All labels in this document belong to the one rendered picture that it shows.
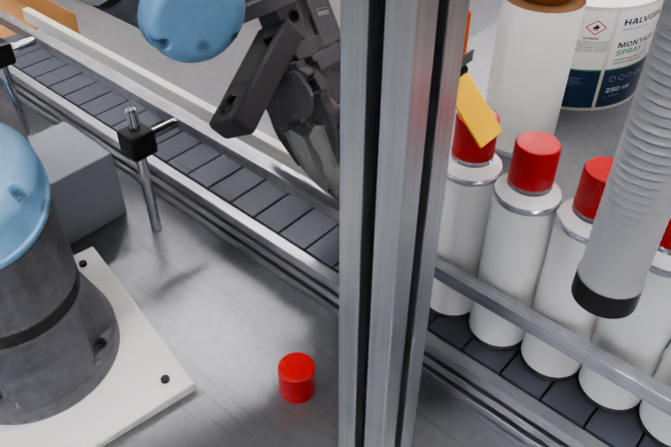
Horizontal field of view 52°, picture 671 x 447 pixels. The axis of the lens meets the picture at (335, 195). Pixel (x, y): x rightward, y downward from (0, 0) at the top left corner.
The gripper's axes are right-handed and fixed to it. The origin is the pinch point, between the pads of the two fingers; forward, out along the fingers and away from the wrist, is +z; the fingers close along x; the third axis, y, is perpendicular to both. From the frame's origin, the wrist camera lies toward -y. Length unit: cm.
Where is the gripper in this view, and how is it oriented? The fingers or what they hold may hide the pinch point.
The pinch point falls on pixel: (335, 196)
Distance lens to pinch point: 68.2
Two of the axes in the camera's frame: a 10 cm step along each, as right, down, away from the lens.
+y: 6.6, -4.7, 5.8
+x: -6.5, 0.3, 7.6
